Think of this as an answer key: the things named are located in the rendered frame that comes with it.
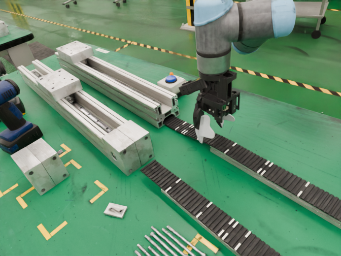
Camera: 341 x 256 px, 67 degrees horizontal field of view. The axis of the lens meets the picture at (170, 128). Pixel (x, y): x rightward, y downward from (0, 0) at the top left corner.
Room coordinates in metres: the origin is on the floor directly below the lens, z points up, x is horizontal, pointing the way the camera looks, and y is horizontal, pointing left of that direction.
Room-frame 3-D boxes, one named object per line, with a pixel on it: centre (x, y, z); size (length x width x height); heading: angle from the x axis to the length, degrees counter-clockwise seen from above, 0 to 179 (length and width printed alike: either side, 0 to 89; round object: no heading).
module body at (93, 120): (0.90, 0.39, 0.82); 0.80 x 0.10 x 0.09; 37
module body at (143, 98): (1.02, 0.24, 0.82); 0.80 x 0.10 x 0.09; 37
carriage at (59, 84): (0.90, 0.39, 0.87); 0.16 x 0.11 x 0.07; 37
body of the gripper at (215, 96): (0.53, -0.13, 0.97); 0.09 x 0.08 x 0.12; 37
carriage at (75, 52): (1.22, 0.39, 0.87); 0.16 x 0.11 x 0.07; 37
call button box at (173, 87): (0.87, -0.02, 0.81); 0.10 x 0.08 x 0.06; 127
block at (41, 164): (0.54, 0.37, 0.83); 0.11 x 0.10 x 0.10; 130
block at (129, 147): (0.55, 0.12, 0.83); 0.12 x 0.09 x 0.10; 127
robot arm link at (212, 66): (0.54, -0.12, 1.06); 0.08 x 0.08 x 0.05
